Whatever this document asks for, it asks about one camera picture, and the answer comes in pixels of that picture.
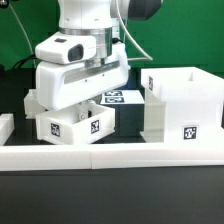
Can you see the white drawer cabinet frame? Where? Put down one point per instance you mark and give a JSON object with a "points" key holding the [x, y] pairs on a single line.
{"points": [[182, 105]]}

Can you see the white drawer box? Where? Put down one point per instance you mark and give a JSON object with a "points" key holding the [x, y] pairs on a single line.
{"points": [[64, 127], [31, 106]]}

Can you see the white fence front rail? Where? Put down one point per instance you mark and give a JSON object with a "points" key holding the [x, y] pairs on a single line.
{"points": [[108, 156]]}

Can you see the paper sheet with markers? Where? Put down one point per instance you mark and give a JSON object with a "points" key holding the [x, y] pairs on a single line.
{"points": [[122, 97]]}

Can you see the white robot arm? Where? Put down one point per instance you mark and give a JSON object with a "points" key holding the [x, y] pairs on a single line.
{"points": [[102, 19]]}

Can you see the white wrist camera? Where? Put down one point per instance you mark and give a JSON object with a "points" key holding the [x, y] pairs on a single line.
{"points": [[65, 49]]}

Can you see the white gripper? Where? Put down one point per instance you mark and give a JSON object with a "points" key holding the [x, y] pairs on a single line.
{"points": [[60, 86]]}

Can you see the white fence rail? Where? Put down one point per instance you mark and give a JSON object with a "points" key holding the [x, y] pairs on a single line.
{"points": [[108, 156], [6, 127]]}

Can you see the white fence left rail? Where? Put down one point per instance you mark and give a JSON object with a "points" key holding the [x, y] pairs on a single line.
{"points": [[6, 127]]}

